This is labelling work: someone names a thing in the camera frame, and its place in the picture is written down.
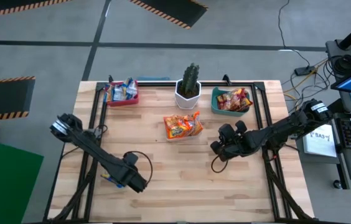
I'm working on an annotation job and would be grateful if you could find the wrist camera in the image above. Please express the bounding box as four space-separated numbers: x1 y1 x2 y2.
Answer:
218 123 235 139
123 151 139 165

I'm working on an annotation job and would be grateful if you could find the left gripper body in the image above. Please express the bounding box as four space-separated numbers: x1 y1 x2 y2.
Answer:
116 163 142 189

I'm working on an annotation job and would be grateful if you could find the white hexagonal plant pot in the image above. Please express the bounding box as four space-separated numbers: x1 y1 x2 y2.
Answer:
174 79 202 110

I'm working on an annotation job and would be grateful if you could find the right camera black cable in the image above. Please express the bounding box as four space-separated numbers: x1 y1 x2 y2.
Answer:
210 154 230 174

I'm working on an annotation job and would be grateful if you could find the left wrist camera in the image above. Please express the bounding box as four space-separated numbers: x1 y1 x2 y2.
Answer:
123 151 139 165

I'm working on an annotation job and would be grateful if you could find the white paper sign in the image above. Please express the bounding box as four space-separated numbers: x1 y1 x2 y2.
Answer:
302 123 338 159

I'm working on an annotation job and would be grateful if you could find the black power adapter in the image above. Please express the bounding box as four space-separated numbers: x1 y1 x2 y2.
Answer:
294 65 316 77

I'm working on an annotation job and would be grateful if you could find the green board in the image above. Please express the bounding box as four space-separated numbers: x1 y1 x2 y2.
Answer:
0 135 45 224

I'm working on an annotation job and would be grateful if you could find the blue pad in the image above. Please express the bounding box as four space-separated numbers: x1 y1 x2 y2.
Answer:
137 76 171 82

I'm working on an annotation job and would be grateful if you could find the yellow cable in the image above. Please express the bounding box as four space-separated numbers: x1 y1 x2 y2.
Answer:
283 58 330 100

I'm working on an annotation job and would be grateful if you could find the teal plastic bin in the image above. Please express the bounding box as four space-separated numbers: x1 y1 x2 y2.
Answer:
210 86 251 118

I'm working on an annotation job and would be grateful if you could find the left camera black cable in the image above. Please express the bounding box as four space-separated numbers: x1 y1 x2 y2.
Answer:
124 151 154 187

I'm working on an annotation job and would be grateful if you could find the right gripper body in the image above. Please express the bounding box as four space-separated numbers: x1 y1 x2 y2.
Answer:
225 132 256 156

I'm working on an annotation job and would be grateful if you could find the camera black cable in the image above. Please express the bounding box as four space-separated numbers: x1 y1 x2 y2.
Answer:
210 154 230 174
124 151 154 187

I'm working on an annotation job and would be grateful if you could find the green cactus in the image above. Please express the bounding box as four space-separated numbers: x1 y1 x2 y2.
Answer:
181 62 200 96

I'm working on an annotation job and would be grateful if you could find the pink plastic bin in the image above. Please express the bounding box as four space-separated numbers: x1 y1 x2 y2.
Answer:
104 79 141 108

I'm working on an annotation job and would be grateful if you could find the clear plastic container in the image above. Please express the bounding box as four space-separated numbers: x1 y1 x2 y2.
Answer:
164 108 205 142

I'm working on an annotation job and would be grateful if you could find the black floor cable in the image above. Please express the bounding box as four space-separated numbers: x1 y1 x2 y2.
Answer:
276 0 311 68

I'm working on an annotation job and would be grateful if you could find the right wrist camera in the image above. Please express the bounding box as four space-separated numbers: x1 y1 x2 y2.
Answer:
218 123 235 139

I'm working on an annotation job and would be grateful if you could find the coiled black cable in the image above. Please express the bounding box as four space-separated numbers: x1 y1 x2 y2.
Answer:
330 55 351 75

